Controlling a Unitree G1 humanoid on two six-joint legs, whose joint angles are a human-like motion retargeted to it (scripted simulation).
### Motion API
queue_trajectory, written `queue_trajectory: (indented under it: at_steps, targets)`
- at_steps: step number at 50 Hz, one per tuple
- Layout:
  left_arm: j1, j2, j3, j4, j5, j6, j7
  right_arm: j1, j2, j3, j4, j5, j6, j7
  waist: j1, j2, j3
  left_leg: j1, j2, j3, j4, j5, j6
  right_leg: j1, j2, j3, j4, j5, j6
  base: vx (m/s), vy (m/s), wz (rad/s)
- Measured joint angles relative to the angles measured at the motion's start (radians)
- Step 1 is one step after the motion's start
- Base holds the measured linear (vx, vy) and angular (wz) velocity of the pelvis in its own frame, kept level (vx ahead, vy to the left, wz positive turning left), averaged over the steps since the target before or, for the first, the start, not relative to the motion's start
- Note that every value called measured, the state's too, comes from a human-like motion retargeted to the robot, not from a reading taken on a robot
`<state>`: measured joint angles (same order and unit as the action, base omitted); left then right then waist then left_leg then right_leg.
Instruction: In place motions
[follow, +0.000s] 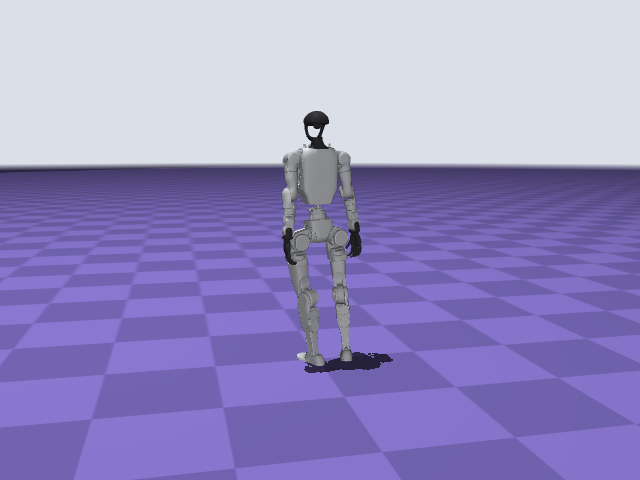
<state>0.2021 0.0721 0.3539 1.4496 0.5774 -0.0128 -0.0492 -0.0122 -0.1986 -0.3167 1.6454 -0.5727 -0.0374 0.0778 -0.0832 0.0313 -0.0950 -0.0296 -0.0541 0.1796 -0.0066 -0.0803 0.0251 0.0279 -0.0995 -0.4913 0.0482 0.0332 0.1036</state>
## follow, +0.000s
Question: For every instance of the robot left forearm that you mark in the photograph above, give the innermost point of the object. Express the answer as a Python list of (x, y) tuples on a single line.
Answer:
[(289, 211)]

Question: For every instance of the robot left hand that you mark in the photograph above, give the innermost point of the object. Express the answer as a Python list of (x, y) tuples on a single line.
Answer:
[(287, 248)]

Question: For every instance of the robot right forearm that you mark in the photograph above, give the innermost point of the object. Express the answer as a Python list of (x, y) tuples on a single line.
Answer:
[(351, 211)]

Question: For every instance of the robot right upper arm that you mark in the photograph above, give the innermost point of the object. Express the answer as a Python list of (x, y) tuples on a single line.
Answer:
[(345, 174)]

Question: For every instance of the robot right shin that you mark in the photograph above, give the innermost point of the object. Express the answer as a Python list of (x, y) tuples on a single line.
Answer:
[(343, 319)]

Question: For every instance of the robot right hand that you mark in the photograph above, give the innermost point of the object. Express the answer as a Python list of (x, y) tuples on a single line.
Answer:
[(355, 241)]

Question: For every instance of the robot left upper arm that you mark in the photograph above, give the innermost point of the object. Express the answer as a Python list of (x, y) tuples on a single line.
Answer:
[(290, 161)]

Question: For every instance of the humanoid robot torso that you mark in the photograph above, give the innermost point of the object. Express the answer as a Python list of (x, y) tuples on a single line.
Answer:
[(317, 185)]

